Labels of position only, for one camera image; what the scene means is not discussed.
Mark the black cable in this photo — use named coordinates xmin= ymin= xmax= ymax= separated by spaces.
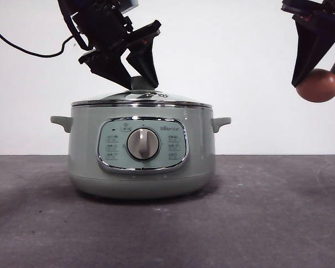
xmin=0 ymin=18 xmax=75 ymax=58

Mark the glass lid with green knob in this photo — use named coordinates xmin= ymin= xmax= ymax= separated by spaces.
xmin=71 ymin=75 xmax=213 ymax=108

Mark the sage green electric pot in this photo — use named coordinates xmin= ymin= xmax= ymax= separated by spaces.
xmin=50 ymin=104 xmax=232 ymax=200

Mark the brown egg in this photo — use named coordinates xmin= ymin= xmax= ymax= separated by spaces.
xmin=295 ymin=68 xmax=335 ymax=103

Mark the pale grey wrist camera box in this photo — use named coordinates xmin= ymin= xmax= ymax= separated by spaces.
xmin=116 ymin=0 xmax=140 ymax=13

